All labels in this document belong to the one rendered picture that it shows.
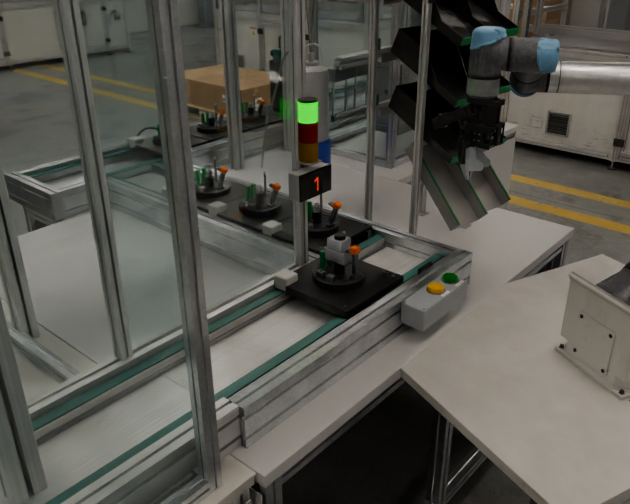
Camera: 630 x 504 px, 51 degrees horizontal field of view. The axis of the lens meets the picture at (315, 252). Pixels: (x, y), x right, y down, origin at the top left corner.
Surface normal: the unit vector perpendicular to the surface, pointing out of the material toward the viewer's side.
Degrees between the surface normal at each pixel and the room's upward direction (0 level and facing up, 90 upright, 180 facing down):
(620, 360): 90
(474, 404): 0
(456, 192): 45
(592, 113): 90
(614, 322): 90
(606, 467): 0
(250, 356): 0
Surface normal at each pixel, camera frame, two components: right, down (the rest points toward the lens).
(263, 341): 0.00, -0.90
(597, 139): -0.67, 0.33
